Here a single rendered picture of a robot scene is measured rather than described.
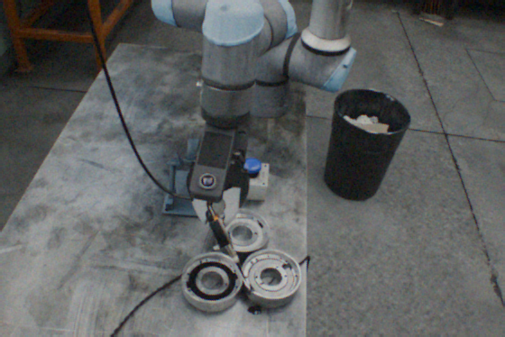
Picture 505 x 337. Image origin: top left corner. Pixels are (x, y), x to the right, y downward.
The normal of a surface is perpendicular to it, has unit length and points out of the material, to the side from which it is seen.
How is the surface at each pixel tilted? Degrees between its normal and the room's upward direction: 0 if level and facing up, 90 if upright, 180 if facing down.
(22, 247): 0
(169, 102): 0
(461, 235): 0
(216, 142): 23
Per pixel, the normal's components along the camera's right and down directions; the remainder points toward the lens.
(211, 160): 0.07, -0.40
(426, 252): 0.08, -0.73
